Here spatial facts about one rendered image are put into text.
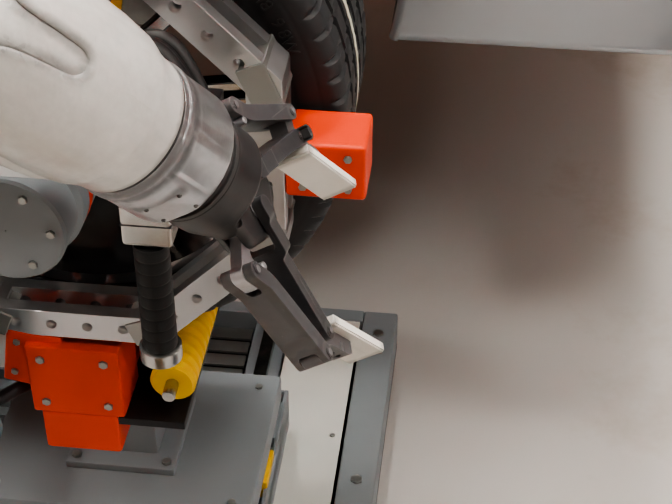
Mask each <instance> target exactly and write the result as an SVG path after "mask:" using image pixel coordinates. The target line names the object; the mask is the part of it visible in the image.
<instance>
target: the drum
mask: <svg viewBox="0 0 672 504"><path fill-rule="evenodd" d="M95 196H96V195H94V194H92V193H91V192H89V191H88V190H86V189H85V188H84V187H82V186H78V185H71V184H63V183H58V182H55V181H52V180H49V179H36V178H21V177H7V176H0V275H2V276H6V277H13V278H27V277H33V276H37V275H40V274H43V273H45V272H47V271H49V270H50V269H52V268H53V267H55V266H56V265H57V264H58V263H59V261H60V260H61V258H62V257H63V255H64V253H65V251H66V248H67V246H68V245H69V244H70V243H71V242H72V241H73V240H74V239H75V238H76V237H77V236H78V234H79V232H80V230H81V228H82V226H83V224H84V221H85V220H86V217H87V215H88V213H89V211H90V208H91V205H92V203H93V201H94V198H95Z"/></svg>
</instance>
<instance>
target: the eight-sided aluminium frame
mask: <svg viewBox="0 0 672 504"><path fill-rule="evenodd" d="M143 1H144V2H146V3H147V4H148V5H149V6H150V7H151V8H152V9H153V10H154V11H156V12H157V13H158V14H159V15H160V16H161V17H162V18H163V19H164V20H166V21H167V22H168V23H169V24H170V25H171V26H172V27H173V28H174V29H175V30H177V31H178V32H179V33H180V34H181V35H182V36H183V37H184V38H185V39H187V40H188V41H189V42H190V43H191V44H192V45H193V46H194V47H195V48H197V49H198V50H199V51H200V52H201V53H202V54H203V55H204V56H205V57H207V58H208V59H209V60H210V61H211V62H212V63H213V64H214V65H215V66H217V67H218V68H219V69H220V70H221V71H222V72H223V73H224V74H225V75H227V76H228V77H229V78H230V79H231V80H232V81H233V82H234V83H235V84H237V85H238V86H239V87H240V88H241V89H242V90H243V91H244V92H245V97H246V104H287V103H289V104H291V80H292V77H293V75H292V73H291V71H290V54H289V52H287V51H286V50H285V49H284V48H283V47H282V46H281V45H280V44H279V43H278V42H277V41H276V39H275V37H274V35H273V34H268V33H267V32H266V31H265V30H264V29H263V28H262V27H261V26H259V25H258V24H257V23H256V22H255V21H254V20H253V19H252V18H251V17H250V16H249V15H248V14H247V13H245V12H244V11H243V10H242V9H241V8H240V7H239V6H238V5H237V4H236V3H235V2H234V1H232V0H143ZM247 133H248V134H249V135H250V136H251V137H252V138H253V139H254V140H255V142H256V144H257V146H258V148H259V147H261V146H262V145H263V144H265V143H266V142H267V141H269V140H271V139H272V137H271V133H270V130H269V131H264V132H247ZM267 179H268V181H269V184H270V185H271V186H272V188H273V195H274V202H273V206H274V210H275V213H276V217H277V221H278V223H279V224H280V226H281V228H282V230H283V231H284V233H285V235H286V236H287V238H288V240H289V238H290V234H291V229H292V225H293V221H294V211H293V208H294V204H295V199H293V195H288V194H287V193H286V188H285V173H284V172H283V171H281V170H280V169H278V168H277V167H276V168H275V169H274V170H273V171H271V172H270V173H269V175H268V176H267ZM229 270H231V265H230V253H228V252H227V251H226V250H225V249H224V248H223V247H222V246H221V245H220V243H219V242H218V241H216V242H215V243H213V244H212V245H211V246H210V247H208V248H207V249H206V250H204V251H203V252H202V253H201V254H199V255H198V256H197V257H195V258H194V259H193V260H192V261H190V262H189V263H188V264H186V265H185V266H184V267H183V268H181V269H180V270H179V271H177V272H176V273H175V274H174V275H172V278H173V289H174V301H175V312H176V323H177V334H178V331H180V330H181V329H182V328H184V327H185V326H186V325H188V324H189V323H190V322H192V321H193V320H194V319H196V318H197V317H198V316H200V315H201V314H202V313H204V312H205V311H206V310H208V309H209V308H210V307H212V306H213V305H214V304H216V303H217V302H219V301H220V300H221V299H223V298H224V297H225V296H227V295H228V294H229V292H228V291H226V290H225V289H224V288H223V286H222V284H221V282H220V275H221V273H224V272H226V271H229ZM137 291H138V290H137V287H128V286H114V285H101V284H88V283H74V282H61V281H48V280H34V279H21V278H9V277H6V276H2V275H0V334H2V335H6V333H7V332H8V330H14V331H18V332H23V333H28V334H34V335H42V336H55V337H68V338H80V339H93V340H106V341H119V342H131V343H136V345H137V346H139V344H140V341H141V339H142V331H141V322H140V312H139V301H138V293H137Z"/></svg>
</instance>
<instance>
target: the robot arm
mask: <svg viewBox="0 0 672 504"><path fill-rule="evenodd" d="M296 117H297V114H296V111H295V108H294V107H293V106H292V105H291V104H289V103H287V104H246V103H244V102H242V101H240V100H239V99H237V98H235V97H234V96H231V97H228V98H226V99H224V100H222V101H220V99H218V98H217V97H216V96H215V95H213V94H212V93H211V92H209V91H208V90H207V89H205V88H204V87H202V86H201V85H200V84H198V83H197V82H195V81H194V80H193V79H191V78H190V77H189V76H187V75H186V74H185V73H184V71H183V70H181V69H180V68H179V67H177V66H176V65H175V64H173V63H172V62H170V61H168V60H166V59H165V58H164V57H163V56H162V55H161V53H160V52H159V50H158V48H157V46H156V45H155V43H154V42H153V40H152V39H151V38H150V36H149V35H148V34H147V33H146V32H145V31H143V30H142V29H141V28H140V27H139V26H138V25H137V24H136V23H135V22H134V21H133V20H131V19H130V18H129V17H128V16H127V15H126V14H125V13H124V12H122V11H121V10H120V9H118V8H117V7H116V6H115V5H113V4H112V3H111V2H109V1H108V0H0V166H3V167H5V168H8V169H11V170H13V171H15V172H18V173H20V174H23V175H25V176H28V177H31V178H36V179H45V178H47V179H49V180H52V181H55V182H58V183H63V184H71V185H78V186H82V187H84V188H85V189H86V190H88V191H89V192H91V193H92V194H94V195H96V196H98V197H100V198H103V199H106V200H108V201H110V202H112V203H113V204H115V205H117V206H119V207H120V208H122V209H124V210H126V211H128V212H129V213H131V214H133V215H135V216H136V217H138V218H140V219H143V220H146V221H150V222H167V221H168V222H170V223H171V224H173V225H175V226H177V227H178V228H180V229H182V230H184V231H186V232H188V233H192V234H196V235H202V236H208V237H213V238H215V239H216V240H217V241H218V242H219V243H220V245H221V246H222V247H223V248H224V249H225V250H226V251H227V252H228V253H230V265H231V270H229V271H226V272H224V273H221V275H220V282H221V284H222V286H223V288H224V289H225V290H226V291H228V292H229V293H231V294H232V295H233V296H235V297H236V298H238V299H239V300H240V301H241V302H242V303H243V304H244V305H245V307H246V308H247V309H248V310H249V312H250V313H251V314H252V315H253V316H254V318H255V319H256V320H257V321H258V323H259V324H260V325H261V326H262V327H263V329H264V330H265V331H266V332H267V334H268V335H269V336H270V337H271V338H272V340H273V341H274V342H275V343H276V345H277V346H278V347H279V348H280V349H281V351H282V352H283V353H284V354H285V356H286V357H287V358H288V359H289V360H290V362H291V363H292V364H293V365H294V367H295V368H296V369H297V370H298V371H299V372H302V371H304V370H307V369H310V368H313V367H316V366H318V365H321V364H324V363H326V362H329V361H332V360H336V359H339V358H340V359H342V360H344V361H345V362H347V363H349V364H350V363H353V362H356V361H359V360H362V359H364V358H367V357H370V356H373V355H376V354H378V353H381V352H383V350H384V346H383V343H382V342H380V341H378V340H377V339H375V338H373V337H371V336H370V335H368V334H366V333H364V332H363V331H361V330H359V329H358V328H356V327H354V326H352V325H351V324H349V323H347V322H346V321H344V320H342V319H340V318H339V317H337V316H335V315H331V316H328V317H326V316H325V314H324V312H323V311H322V309H321V307H320V305H319V304H318V302H317V300H316V299H315V297H314V295H313V294H312V292H311V290H310V289H309V287H308V285H307V283H306V282H305V280H304V278H303V277H302V275H301V273H300V272H299V270H298V268H297V267H296V265H295V263H294V262H293V260H292V258H291V256H290V255H289V253H288V250H289V248H290V241H289V240H288V238H287V236H286V235H285V233H284V231H283V230H282V228H281V226H280V224H279V223H278V221H277V217H276V213H275V210H274V206H273V202H274V195H273V188H272V186H271V185H270V184H269V181H268V179H267V176H268V175H269V173H270V172H271V171H273V170H274V169H275V168H276V167H277V168H278V169H280V170H281V171H283V172H284V173H285V174H287V175H288V176H290V177H291V178H293V179H294V180H296V181H297V182H298V183H300V184H301V185H303V186H304V187H306V188H307V189H308V190H310V191H311V192H313V193H314V194H316V195H317V196H319V197H320V198H321V199H323V200H326V199H328V198H331V197H333V196H336V195H338V194H340V193H343V192H345V191H348V190H350V189H353V188H355V187H356V180H355V179H354V178H353V177H351V176H350V175H349V174H347V173H346V172H345V171H343V170H342V169H341V168H339V167H338V166H337V165H335V164H334V163H333V162H331V161H330V160H329V159H327V158H326V157H325V156H323V155H322V154H320V152H319V151H318V150H317V149H316V148H315V147H314V146H312V145H311V144H309V143H308V141H310V140H312V139H313V132H312V129H311V128H310V126H309V125H307V124H305V125H303V126H300V127H298V128H296V129H295V128H294V125H293V122H292V120H294V119H296ZM269 130H270V133H271V137H272V139H271V140H269V141H267V142H266V143H265V144H263V145H262V146H261V147H259V148H258V146H257V144H256V142H255V140H254V139H253V138H252V137H251V136H250V135H249V134H248V133H247V132H264V131H269ZM269 237H270V239H271V240H272V242H273V244H272V245H269V246H267V247H265V248H262V249H260V250H257V251H254V252H252V251H250V249H252V248H254V247H255V246H257V245H258V244H260V243H262V242H263V241H265V240H266V239H268V238H269Z"/></svg>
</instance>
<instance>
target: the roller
mask: <svg viewBox="0 0 672 504"><path fill-rule="evenodd" d="M217 311H218V307H216V308H215V309H214V310H211V311H208V312H205V313H202V314H201V315H200V316H198V317H197V318H196V319H194V320H193V321H192V322H190V323H189V324H188V325H186V326H185V327H184V328H182V329H181V330H180V331H178V334H177V335H178V336H179V337H180V338H181V340H182V347H183V357H182V360H181V361H180V362H179V363H178V364H177V365H175V366H174V367H171V368H168V369H163V370H156V369H153V370H152V373H151V376H150V382H151V385H152V387H153V388H154V389H155V391H156V392H158V393H159V394H160V395H162V398H163V399H164V400H165V401H168V402H172V401H174V399H183V398H186V397H188V396H190V395H191V394H192V393H193V392H194V390H195V387H196V384H197V380H198V377H199V373H200V370H201V366H202V363H203V359H204V355H205V352H206V349H207V345H208V342H209V338H210V335H211V331H212V328H213V324H214V321H215V318H216V314H217Z"/></svg>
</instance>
